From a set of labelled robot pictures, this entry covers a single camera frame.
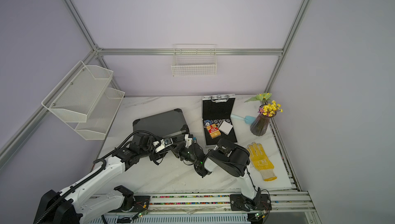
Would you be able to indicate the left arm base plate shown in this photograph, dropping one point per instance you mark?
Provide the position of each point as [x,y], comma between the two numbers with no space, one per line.
[135,204]

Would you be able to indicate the white card deck box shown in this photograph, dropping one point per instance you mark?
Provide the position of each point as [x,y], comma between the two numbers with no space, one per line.
[225,127]

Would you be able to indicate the row of poker chips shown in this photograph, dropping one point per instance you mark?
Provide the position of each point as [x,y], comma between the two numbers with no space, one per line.
[217,122]

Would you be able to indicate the silver aluminium poker case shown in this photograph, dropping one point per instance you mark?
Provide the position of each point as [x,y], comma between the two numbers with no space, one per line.
[217,109]

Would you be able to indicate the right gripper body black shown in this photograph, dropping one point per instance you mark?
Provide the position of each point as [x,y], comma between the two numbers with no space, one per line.
[184,152]

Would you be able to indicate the yellow dotted work glove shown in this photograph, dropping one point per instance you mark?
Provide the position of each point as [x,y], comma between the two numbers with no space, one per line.
[261,161]

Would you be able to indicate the white two-tier mesh shelf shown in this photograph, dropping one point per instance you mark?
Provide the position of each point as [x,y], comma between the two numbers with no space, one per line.
[85,101]

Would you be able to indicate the purple glass vase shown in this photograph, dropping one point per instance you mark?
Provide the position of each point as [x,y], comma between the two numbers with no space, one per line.
[260,125]

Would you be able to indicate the white wire wall basket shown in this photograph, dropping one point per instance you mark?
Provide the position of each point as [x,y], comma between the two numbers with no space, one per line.
[192,60]

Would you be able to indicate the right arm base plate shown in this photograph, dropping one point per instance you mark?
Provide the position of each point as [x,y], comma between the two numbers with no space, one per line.
[261,202]

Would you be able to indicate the dark grey poker case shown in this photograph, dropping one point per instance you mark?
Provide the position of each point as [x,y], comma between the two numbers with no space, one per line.
[169,124]

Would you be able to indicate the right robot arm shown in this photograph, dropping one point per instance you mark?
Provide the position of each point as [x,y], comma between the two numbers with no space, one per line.
[234,160]

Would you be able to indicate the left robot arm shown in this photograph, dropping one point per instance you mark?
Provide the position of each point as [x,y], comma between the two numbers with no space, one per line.
[74,205]

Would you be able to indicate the teal plastic scoop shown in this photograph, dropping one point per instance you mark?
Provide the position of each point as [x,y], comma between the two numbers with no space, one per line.
[247,119]

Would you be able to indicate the yellow artificial flowers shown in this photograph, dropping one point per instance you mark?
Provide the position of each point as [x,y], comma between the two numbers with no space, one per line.
[268,108]

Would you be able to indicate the aluminium frame rail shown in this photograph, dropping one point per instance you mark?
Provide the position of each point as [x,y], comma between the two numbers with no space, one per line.
[282,201]

